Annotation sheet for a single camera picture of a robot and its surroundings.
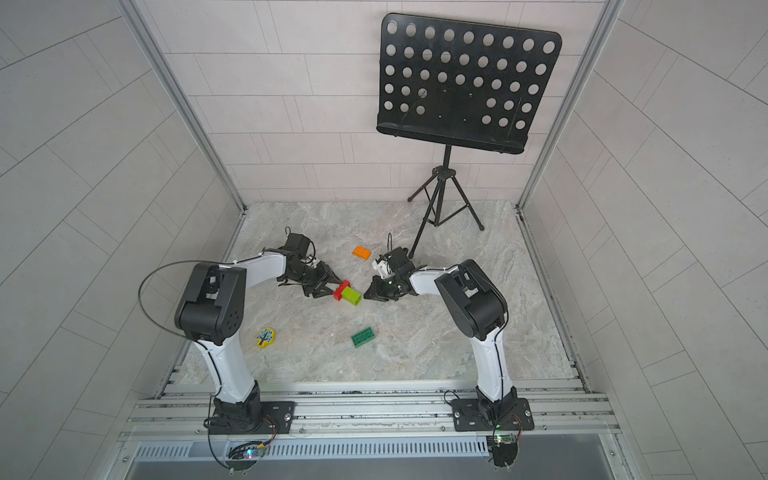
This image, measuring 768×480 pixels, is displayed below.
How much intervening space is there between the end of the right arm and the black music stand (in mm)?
323

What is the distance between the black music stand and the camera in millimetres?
631

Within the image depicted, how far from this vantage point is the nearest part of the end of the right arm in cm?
77
